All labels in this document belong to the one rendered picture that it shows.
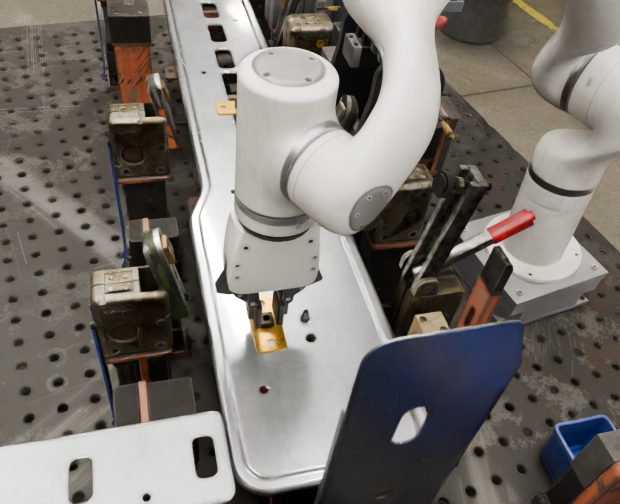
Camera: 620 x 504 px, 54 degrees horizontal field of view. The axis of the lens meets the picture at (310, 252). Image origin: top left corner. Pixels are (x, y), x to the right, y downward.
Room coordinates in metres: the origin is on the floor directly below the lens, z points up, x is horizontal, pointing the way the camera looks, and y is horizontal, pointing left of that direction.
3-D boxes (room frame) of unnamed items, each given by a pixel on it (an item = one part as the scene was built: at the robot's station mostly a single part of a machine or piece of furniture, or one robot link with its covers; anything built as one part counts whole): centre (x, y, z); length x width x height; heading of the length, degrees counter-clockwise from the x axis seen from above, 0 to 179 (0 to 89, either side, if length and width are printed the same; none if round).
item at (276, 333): (0.45, 0.04, 1.01); 0.08 x 0.04 x 0.01; 21
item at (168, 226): (0.59, 0.22, 0.84); 0.11 x 0.08 x 0.29; 111
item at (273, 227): (0.45, 0.04, 1.20); 0.09 x 0.08 x 0.03; 111
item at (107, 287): (0.45, 0.21, 0.87); 0.12 x 0.09 x 0.35; 111
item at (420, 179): (0.70, -0.12, 0.88); 0.11 x 0.09 x 0.37; 111
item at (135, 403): (0.33, 0.14, 0.84); 0.11 x 0.10 x 0.28; 111
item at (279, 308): (0.46, 0.02, 1.05); 0.03 x 0.03 x 0.07; 21
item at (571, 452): (0.47, -0.48, 0.74); 0.11 x 0.10 x 0.09; 21
